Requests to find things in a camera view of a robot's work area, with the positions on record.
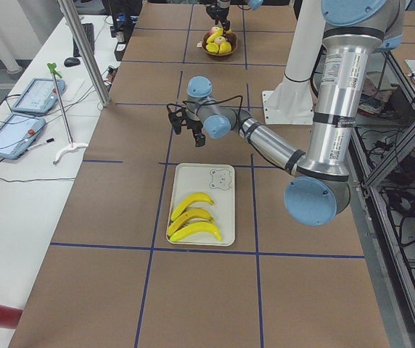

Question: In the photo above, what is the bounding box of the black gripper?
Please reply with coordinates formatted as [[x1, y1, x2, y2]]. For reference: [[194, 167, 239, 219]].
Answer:
[[186, 117, 206, 147], [207, 4, 230, 33]]

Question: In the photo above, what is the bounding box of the yellow banana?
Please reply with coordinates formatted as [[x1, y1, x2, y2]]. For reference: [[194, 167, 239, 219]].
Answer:
[[167, 208, 214, 236], [206, 28, 232, 44], [170, 192, 214, 221], [169, 221, 223, 241]]

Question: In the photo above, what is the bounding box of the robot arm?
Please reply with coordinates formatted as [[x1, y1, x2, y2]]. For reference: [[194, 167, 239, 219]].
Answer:
[[205, 0, 263, 32], [186, 1, 405, 226]]

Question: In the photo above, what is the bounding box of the woven brown basket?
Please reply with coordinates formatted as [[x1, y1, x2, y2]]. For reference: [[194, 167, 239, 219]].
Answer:
[[201, 32, 238, 57]]

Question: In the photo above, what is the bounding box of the white bear tray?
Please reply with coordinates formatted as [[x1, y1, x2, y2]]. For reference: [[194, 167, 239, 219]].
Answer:
[[165, 163, 235, 247]]

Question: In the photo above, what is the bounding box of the black box with label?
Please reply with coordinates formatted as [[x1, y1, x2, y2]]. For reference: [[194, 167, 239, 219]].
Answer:
[[114, 31, 132, 62]]

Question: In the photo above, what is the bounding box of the black keyboard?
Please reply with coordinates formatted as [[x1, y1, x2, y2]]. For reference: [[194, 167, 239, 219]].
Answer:
[[73, 22, 95, 57]]

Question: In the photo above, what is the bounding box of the black computer mouse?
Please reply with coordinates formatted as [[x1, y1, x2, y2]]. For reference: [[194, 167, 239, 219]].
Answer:
[[63, 57, 81, 67]]

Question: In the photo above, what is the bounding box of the black marker pen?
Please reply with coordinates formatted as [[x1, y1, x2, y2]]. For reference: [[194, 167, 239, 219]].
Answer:
[[26, 138, 55, 151]]

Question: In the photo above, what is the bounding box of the upper teach pendant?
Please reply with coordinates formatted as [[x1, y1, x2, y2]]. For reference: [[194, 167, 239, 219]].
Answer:
[[11, 78, 58, 115]]

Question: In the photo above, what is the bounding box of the teach pendant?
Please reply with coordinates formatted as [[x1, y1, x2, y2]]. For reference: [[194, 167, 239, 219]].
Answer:
[[0, 112, 46, 160], [11, 78, 58, 115]]

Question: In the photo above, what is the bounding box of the metal rod white stand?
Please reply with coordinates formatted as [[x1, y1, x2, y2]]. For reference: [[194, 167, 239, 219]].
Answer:
[[46, 63, 89, 165]]

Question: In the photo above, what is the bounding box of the stack of cloths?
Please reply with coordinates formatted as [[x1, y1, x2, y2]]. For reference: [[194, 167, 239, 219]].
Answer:
[[358, 72, 397, 115]]

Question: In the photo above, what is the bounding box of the lower teach pendant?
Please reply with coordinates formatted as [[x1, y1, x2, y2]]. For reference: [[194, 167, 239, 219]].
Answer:
[[0, 112, 46, 160]]

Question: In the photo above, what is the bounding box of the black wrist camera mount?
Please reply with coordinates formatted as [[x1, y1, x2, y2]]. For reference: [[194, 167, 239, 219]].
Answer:
[[166, 103, 188, 135]]

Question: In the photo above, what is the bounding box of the aluminium profile post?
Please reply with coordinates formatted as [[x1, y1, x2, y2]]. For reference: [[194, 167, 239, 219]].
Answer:
[[57, 0, 110, 107]]

